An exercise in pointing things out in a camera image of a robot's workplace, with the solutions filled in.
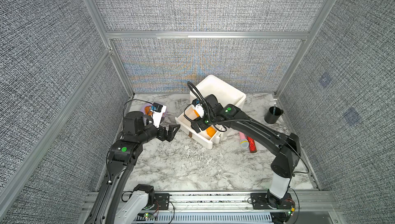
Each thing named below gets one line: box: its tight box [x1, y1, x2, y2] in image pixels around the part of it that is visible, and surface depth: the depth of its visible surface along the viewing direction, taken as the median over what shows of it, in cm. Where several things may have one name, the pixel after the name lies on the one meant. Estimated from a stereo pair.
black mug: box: [264, 106, 284, 125], surface depth 102 cm
